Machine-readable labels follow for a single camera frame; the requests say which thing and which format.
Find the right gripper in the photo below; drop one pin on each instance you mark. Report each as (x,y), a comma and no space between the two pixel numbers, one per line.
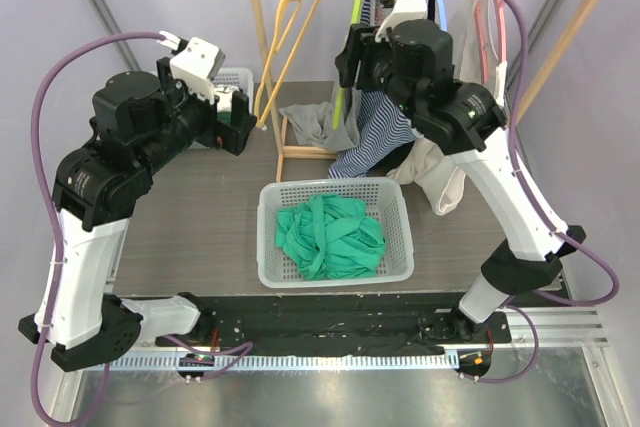
(351,58)

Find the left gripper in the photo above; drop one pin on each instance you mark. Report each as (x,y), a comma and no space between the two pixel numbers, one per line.
(232,137)

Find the lime green hanger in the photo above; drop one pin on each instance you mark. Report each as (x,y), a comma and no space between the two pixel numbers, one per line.
(342,64)

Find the grey tank top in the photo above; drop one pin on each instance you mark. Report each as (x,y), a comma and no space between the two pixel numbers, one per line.
(313,125)

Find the green tank top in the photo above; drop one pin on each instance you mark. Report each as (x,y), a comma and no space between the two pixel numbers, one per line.
(331,237)

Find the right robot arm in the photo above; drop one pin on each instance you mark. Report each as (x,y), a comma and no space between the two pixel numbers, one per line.
(411,63)

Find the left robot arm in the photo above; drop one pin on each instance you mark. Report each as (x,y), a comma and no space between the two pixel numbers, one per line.
(141,123)

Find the blue striped tank top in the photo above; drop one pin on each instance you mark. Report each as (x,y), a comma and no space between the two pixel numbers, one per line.
(385,138)

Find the light blue hanger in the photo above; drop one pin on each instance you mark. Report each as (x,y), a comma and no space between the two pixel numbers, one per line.
(442,14)

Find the black tank top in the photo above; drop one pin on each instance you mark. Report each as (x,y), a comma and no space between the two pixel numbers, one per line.
(430,2)

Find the white tank top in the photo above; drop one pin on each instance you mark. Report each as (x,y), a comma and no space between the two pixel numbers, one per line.
(436,174)

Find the pink hanger right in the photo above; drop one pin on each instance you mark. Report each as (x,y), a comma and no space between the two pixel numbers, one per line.
(491,37)

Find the dark green folded cloth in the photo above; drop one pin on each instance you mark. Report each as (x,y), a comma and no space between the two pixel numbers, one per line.
(224,116)

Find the white folded cloth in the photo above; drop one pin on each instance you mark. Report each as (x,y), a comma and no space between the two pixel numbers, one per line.
(225,92)

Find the white plastic basket back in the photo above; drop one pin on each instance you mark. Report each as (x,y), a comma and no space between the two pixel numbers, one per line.
(239,76)

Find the white plastic basket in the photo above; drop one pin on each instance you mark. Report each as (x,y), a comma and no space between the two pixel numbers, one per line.
(239,76)
(384,201)

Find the white plastic basket centre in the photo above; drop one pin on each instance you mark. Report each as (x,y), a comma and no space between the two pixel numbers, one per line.
(384,201)

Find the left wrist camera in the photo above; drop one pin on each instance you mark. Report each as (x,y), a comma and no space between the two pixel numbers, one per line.
(195,64)

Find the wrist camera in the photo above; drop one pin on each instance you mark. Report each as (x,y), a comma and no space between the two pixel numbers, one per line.
(401,11)
(195,64)

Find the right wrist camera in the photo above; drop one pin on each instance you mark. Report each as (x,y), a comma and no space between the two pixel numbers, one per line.
(401,11)

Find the white cable duct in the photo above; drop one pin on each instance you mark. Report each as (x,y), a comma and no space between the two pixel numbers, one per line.
(182,361)

